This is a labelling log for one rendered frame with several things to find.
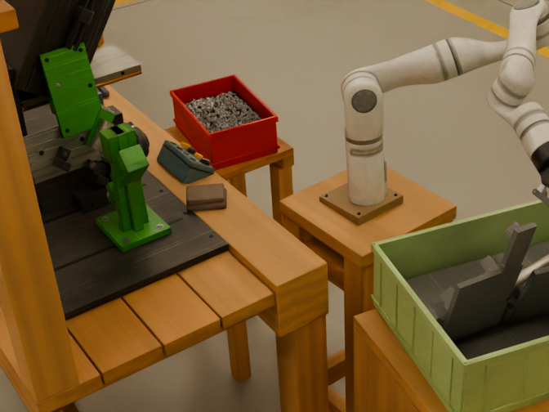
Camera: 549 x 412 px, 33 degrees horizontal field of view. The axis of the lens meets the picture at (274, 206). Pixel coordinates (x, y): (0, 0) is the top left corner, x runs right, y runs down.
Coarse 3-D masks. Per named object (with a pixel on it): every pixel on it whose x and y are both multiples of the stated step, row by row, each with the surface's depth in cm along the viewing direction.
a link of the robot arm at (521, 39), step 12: (528, 0) 216; (540, 0) 214; (516, 12) 213; (528, 12) 211; (540, 12) 211; (516, 24) 209; (528, 24) 207; (516, 36) 205; (528, 36) 204; (516, 48) 201; (528, 48) 201
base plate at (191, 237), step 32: (32, 128) 270; (160, 192) 238; (64, 224) 229; (192, 224) 226; (64, 256) 218; (96, 256) 217; (128, 256) 216; (160, 256) 216; (192, 256) 215; (64, 288) 208; (96, 288) 207; (128, 288) 207
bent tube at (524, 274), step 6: (546, 258) 190; (534, 264) 191; (540, 264) 190; (546, 264) 189; (522, 270) 192; (528, 270) 191; (522, 276) 191; (528, 276) 191; (516, 282) 192; (522, 282) 192; (516, 288) 192
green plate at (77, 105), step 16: (64, 48) 224; (80, 48) 227; (48, 64) 223; (64, 64) 225; (80, 64) 227; (48, 80) 224; (64, 80) 226; (80, 80) 228; (64, 96) 227; (80, 96) 229; (96, 96) 231; (64, 112) 228; (80, 112) 230; (96, 112) 232; (64, 128) 229; (80, 128) 231
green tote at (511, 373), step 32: (448, 224) 210; (480, 224) 212; (544, 224) 219; (384, 256) 202; (416, 256) 211; (448, 256) 214; (480, 256) 218; (384, 288) 205; (416, 320) 192; (416, 352) 196; (448, 352) 180; (512, 352) 176; (544, 352) 179; (448, 384) 183; (480, 384) 178; (512, 384) 181; (544, 384) 185
